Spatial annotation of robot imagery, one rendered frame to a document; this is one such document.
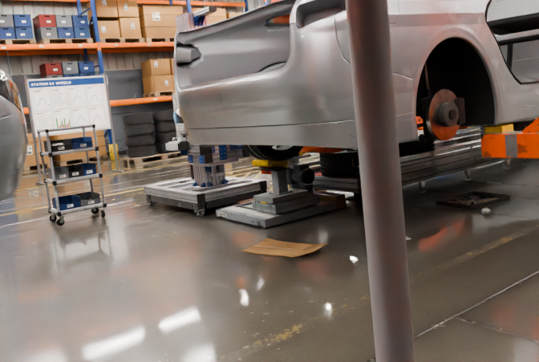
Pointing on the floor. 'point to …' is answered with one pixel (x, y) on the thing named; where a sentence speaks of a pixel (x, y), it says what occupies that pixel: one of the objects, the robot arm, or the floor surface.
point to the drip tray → (473, 199)
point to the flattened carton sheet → (269, 247)
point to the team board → (69, 107)
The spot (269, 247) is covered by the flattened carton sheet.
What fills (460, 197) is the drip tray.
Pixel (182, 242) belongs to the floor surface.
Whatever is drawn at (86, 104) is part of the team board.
